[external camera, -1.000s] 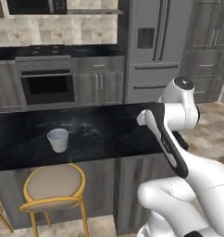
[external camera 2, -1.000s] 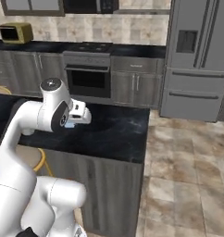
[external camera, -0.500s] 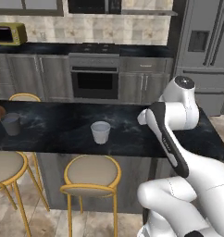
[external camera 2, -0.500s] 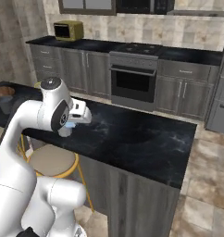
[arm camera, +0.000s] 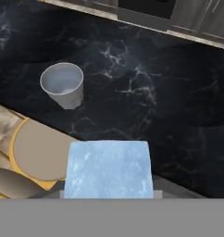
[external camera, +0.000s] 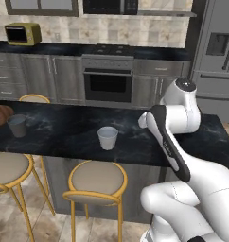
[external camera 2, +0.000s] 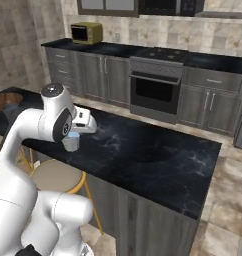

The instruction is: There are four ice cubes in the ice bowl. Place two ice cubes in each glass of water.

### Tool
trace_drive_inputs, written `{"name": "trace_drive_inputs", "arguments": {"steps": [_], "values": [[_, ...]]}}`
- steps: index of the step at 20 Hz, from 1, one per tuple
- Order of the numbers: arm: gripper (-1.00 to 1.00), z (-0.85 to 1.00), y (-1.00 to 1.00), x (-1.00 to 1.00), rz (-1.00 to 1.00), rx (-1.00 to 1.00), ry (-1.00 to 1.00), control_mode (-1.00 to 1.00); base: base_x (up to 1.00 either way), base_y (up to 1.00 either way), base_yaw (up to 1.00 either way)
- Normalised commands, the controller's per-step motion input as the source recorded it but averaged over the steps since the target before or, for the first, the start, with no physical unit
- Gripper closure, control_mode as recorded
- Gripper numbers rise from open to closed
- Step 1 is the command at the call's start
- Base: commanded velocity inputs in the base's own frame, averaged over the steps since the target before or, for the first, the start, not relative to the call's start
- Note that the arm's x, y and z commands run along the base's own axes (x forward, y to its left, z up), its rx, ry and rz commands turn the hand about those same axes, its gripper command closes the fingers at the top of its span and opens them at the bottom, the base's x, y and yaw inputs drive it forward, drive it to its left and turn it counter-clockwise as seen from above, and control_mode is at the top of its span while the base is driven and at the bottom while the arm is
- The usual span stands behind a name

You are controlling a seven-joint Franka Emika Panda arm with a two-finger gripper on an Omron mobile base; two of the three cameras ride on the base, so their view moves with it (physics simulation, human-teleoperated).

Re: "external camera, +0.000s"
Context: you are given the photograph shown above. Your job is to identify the white glass of water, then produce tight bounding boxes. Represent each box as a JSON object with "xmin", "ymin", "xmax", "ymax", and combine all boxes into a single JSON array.
[{"xmin": 97, "ymin": 126, "xmax": 119, "ymax": 151}]

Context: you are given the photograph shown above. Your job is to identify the grey glass of water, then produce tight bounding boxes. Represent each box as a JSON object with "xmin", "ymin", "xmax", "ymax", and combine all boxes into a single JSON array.
[{"xmin": 6, "ymin": 113, "xmax": 27, "ymax": 139}]

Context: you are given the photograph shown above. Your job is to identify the brown ice bowl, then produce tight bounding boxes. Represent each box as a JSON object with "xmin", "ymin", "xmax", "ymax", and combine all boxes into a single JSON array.
[{"xmin": 0, "ymin": 104, "xmax": 15, "ymax": 129}]

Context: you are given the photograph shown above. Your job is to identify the grey kitchen island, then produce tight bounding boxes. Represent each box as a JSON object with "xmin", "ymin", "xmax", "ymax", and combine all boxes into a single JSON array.
[{"xmin": 0, "ymin": 99, "xmax": 229, "ymax": 225}]

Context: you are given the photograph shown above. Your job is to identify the steel oven with hob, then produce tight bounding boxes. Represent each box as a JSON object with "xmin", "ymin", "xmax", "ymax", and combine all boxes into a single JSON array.
[{"xmin": 81, "ymin": 43, "xmax": 135, "ymax": 106}]

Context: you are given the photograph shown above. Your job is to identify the grey base cupboards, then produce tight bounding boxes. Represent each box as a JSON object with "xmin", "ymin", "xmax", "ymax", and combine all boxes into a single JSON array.
[
  {"xmin": 131, "ymin": 59, "xmax": 192, "ymax": 110},
  {"xmin": 0, "ymin": 52, "xmax": 86, "ymax": 105}
]

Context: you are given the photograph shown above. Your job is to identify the yellow stool with beige seat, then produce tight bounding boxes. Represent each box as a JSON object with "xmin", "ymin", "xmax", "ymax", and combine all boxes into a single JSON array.
[
  {"xmin": 0, "ymin": 151, "xmax": 56, "ymax": 242},
  {"xmin": 18, "ymin": 94, "xmax": 52, "ymax": 104},
  {"xmin": 62, "ymin": 160, "xmax": 129, "ymax": 242}
]

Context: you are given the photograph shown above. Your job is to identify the black microwave oven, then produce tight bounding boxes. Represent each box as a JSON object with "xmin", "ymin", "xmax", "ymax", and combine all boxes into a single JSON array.
[{"xmin": 82, "ymin": 0, "xmax": 139, "ymax": 16}]

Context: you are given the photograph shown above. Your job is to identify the grey fridge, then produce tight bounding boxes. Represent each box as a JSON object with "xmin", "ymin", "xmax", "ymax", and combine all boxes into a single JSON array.
[{"xmin": 191, "ymin": 0, "xmax": 229, "ymax": 125}]

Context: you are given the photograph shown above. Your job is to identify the yellow toaster oven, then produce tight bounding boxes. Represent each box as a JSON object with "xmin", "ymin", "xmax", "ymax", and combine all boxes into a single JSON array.
[{"xmin": 4, "ymin": 22, "xmax": 43, "ymax": 47}]

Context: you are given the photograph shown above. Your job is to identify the grey wall cupboard glass doors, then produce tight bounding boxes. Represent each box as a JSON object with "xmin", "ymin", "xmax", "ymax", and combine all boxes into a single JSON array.
[{"xmin": 5, "ymin": 0, "xmax": 79, "ymax": 18}]

